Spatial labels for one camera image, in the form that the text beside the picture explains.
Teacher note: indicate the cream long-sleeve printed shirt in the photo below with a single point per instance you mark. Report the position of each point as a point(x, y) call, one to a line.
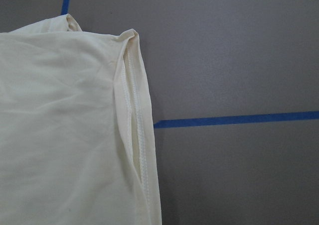
point(77, 143)

